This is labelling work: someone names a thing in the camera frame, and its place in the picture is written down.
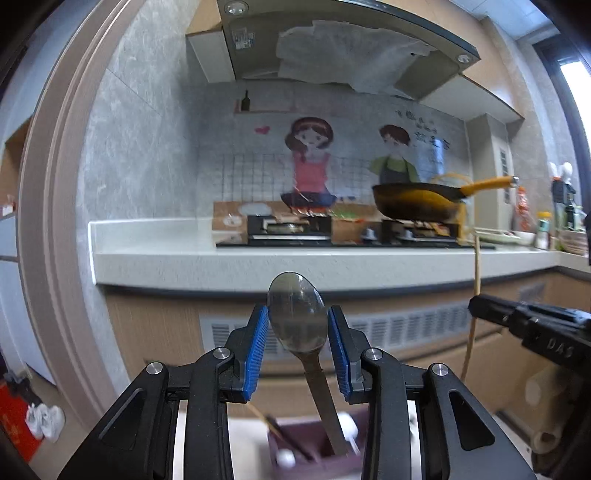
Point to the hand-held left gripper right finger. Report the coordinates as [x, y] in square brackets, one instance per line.
[339, 350]

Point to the cartoon wall sticker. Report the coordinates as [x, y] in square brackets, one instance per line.
[314, 152]

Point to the white wall cabinet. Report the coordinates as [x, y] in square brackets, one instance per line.
[210, 55]

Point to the red and white packet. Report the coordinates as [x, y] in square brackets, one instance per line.
[523, 210]

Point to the purple plastic utensil holder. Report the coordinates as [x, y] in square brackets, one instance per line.
[314, 434]

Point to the white tablecloth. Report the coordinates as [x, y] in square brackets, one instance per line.
[244, 452]

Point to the person's right hand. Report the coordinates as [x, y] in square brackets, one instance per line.
[549, 415]

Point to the white tray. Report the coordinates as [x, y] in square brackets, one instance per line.
[503, 236]

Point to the large metal spoon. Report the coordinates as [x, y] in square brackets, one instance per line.
[295, 314]

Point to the black gas stove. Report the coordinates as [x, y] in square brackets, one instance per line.
[286, 233]

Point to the long grey vent grille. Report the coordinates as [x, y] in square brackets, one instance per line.
[415, 323]

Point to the wooden kitchen cabinet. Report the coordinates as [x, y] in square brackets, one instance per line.
[152, 332]

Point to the beige door frame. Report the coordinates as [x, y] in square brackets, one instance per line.
[60, 184]

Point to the stack of plates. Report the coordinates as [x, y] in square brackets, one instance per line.
[575, 242]

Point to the grey range hood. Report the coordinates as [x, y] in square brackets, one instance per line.
[249, 55]

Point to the white shoe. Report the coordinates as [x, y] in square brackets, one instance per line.
[36, 420]
[54, 424]

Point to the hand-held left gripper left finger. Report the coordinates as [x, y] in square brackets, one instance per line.
[256, 350]

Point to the yellow-capped bottle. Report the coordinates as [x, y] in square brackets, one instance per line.
[544, 228]

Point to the black chopstick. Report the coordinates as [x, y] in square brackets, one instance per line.
[288, 441]

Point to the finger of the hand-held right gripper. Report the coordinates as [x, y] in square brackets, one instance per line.
[489, 309]

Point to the wooden chopstick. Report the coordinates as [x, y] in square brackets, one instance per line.
[478, 267]
[263, 419]

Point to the white kitchen countertop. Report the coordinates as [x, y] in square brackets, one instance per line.
[161, 258]

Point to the dark glass bottle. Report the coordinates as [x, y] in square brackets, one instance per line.
[245, 101]

